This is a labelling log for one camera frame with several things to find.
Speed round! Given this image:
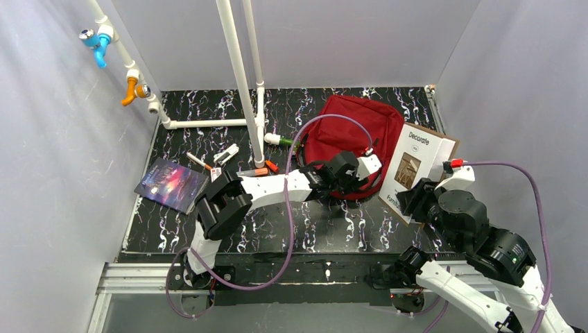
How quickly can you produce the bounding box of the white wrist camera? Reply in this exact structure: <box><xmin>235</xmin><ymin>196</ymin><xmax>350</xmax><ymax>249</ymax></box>
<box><xmin>356</xmin><ymin>148</ymin><xmax>382</xmax><ymax>180</ymax></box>
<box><xmin>435</xmin><ymin>159</ymin><xmax>475</xmax><ymax>191</ymax></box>

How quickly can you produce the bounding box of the white orange-tipped marker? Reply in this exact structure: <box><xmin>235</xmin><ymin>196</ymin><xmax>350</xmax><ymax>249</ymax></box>
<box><xmin>186</xmin><ymin>152</ymin><xmax>212</xmax><ymax>170</ymax></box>

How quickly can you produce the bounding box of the white PVC pipe frame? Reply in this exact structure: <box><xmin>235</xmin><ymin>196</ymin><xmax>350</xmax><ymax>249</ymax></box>
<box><xmin>88</xmin><ymin>1</ymin><xmax>265</xmax><ymax>168</ymax></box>

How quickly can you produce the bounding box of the red student backpack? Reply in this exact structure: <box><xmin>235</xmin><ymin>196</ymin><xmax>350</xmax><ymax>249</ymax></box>
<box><xmin>296</xmin><ymin>95</ymin><xmax>404</xmax><ymax>200</ymax></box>

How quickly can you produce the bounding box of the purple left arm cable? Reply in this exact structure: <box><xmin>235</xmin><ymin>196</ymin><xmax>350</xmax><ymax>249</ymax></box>
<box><xmin>164</xmin><ymin>114</ymin><xmax>374</xmax><ymax>319</ymax></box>

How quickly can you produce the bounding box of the grey orange-capped marker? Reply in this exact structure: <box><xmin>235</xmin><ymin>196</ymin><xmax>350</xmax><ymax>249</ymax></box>
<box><xmin>236</xmin><ymin>168</ymin><xmax>270</xmax><ymax>177</ymax></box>

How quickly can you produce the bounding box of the orange faucet valve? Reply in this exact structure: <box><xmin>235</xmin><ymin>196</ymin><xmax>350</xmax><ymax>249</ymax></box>
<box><xmin>121</xmin><ymin>76</ymin><xmax>151</xmax><ymax>107</ymax></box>

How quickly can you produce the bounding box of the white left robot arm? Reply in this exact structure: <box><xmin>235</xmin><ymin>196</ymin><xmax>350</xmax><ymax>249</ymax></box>
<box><xmin>182</xmin><ymin>151</ymin><xmax>382</xmax><ymax>284</ymax></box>

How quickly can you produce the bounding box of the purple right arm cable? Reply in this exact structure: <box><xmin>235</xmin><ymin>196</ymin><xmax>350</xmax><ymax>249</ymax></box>
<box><xmin>422</xmin><ymin>160</ymin><xmax>553</xmax><ymax>333</ymax></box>

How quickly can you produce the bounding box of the white furniture book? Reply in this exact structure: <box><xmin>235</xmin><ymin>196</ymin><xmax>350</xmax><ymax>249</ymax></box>
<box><xmin>379</xmin><ymin>123</ymin><xmax>460</xmax><ymax>225</ymax></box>

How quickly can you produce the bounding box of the dark galaxy cover book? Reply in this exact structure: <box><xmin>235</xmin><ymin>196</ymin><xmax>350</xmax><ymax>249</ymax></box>
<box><xmin>134</xmin><ymin>157</ymin><xmax>209</xmax><ymax>214</ymax></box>

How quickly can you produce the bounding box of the short orange marker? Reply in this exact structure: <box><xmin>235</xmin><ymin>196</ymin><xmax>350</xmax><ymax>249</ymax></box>
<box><xmin>265</xmin><ymin>160</ymin><xmax>279</xmax><ymax>174</ymax></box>

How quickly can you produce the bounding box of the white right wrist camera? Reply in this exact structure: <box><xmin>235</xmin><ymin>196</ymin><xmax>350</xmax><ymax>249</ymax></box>
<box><xmin>435</xmin><ymin>159</ymin><xmax>475</xmax><ymax>191</ymax></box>

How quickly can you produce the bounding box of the small red white card box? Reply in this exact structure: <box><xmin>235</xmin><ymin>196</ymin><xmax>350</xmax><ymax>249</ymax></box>
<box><xmin>210</xmin><ymin>167</ymin><xmax>222</xmax><ymax>182</ymax></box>

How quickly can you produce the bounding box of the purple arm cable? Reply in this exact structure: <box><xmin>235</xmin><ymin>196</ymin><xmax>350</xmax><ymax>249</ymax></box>
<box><xmin>164</xmin><ymin>114</ymin><xmax>374</xmax><ymax>319</ymax></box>
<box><xmin>422</xmin><ymin>160</ymin><xmax>553</xmax><ymax>333</ymax></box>

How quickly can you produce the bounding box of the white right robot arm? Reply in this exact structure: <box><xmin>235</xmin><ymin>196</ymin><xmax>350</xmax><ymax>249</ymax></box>
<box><xmin>389</xmin><ymin>178</ymin><xmax>581</xmax><ymax>332</ymax></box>

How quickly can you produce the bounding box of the blue faucet valve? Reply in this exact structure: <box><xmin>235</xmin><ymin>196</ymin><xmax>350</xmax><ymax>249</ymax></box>
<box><xmin>78</xmin><ymin>29</ymin><xmax>112</xmax><ymax>69</ymax></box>

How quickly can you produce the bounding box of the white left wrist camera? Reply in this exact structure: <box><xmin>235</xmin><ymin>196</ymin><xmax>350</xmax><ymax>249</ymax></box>
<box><xmin>356</xmin><ymin>148</ymin><xmax>382</xmax><ymax>180</ymax></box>

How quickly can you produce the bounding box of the aluminium rail frame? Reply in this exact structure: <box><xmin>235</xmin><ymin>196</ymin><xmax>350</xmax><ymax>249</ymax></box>
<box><xmin>87</xmin><ymin>262</ymin><xmax>497</xmax><ymax>333</ymax></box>

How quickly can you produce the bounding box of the white stapler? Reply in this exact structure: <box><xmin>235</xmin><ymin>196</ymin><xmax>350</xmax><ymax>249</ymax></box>
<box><xmin>214</xmin><ymin>144</ymin><xmax>239</xmax><ymax>167</ymax></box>

